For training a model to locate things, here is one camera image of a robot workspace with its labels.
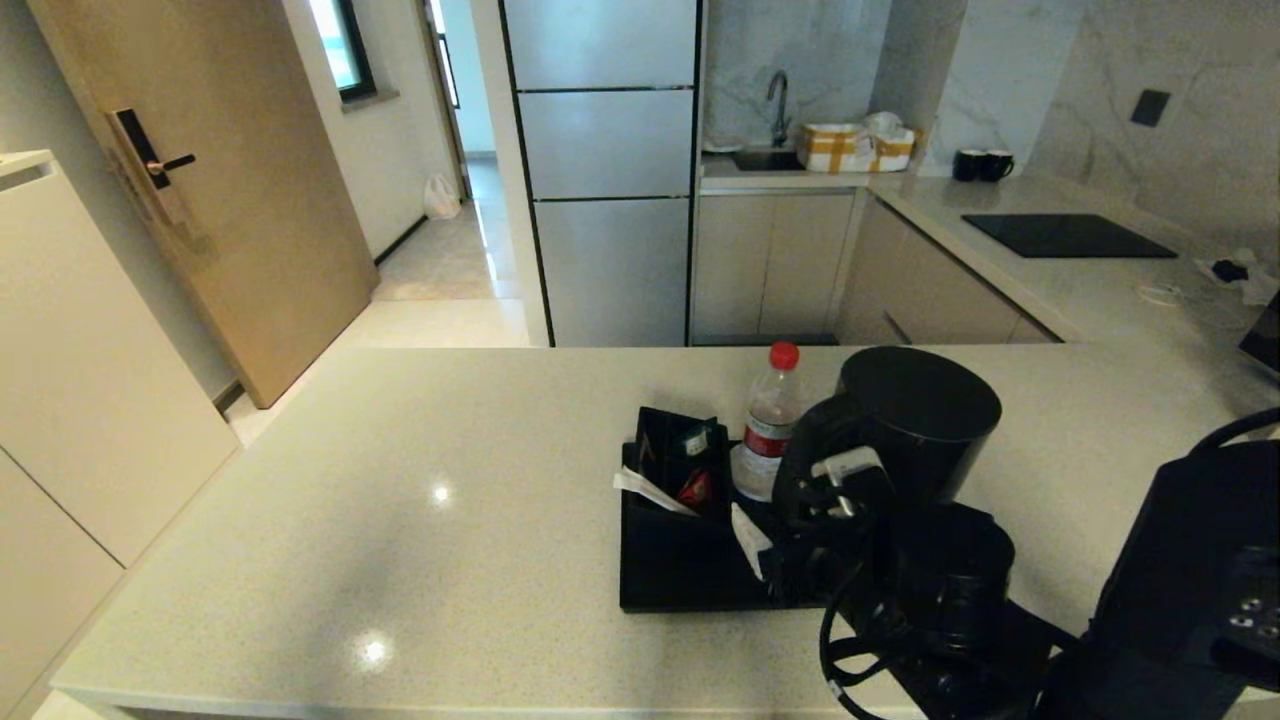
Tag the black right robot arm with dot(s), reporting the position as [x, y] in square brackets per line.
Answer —
[1150, 600]

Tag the beige kitchen base cabinets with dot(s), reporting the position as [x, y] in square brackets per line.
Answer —
[770, 260]

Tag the white crumpled bag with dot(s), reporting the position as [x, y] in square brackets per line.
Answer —
[884, 122]

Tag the light wooden door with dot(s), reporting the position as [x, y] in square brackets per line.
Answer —
[250, 200]

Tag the dark-framed window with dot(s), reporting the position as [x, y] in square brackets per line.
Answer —
[338, 40]

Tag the silver refrigerator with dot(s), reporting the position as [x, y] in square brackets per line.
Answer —
[610, 150]

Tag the black mug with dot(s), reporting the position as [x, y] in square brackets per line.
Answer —
[994, 166]
[965, 165]

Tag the black electronic door lock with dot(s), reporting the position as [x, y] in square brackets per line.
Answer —
[135, 150]

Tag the white plastic bag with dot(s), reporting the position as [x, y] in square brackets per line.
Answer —
[440, 198]

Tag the white crumpled cloth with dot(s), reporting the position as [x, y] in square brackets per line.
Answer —
[1258, 286]

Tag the black rectangular serving tray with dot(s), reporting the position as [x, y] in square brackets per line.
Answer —
[680, 582]

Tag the yellow white basket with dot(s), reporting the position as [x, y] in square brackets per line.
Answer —
[835, 149]

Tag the black power adapter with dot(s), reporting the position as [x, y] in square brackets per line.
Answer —
[1228, 270]

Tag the cream tall cabinet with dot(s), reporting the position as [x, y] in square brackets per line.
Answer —
[80, 400]

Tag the black induction cooktop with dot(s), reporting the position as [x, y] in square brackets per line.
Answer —
[1065, 235]

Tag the steel kitchen sink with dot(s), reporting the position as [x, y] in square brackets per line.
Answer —
[765, 160]

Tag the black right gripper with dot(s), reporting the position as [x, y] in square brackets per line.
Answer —
[810, 575]

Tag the black sachet holder box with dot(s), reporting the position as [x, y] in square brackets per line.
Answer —
[680, 530]

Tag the red-capped clear water bottle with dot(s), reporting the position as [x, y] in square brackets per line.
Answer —
[770, 420]

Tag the green snack packet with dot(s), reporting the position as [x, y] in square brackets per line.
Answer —
[696, 438]

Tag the white wrapped stirrer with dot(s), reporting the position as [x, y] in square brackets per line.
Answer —
[650, 492]

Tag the red sachet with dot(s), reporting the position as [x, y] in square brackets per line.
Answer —
[696, 490]

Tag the black electric kettle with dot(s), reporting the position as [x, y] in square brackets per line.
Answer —
[900, 430]

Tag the dark kitchen faucet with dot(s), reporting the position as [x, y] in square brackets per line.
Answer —
[780, 123]

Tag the black wall socket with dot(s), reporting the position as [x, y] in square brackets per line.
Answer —
[1150, 107]

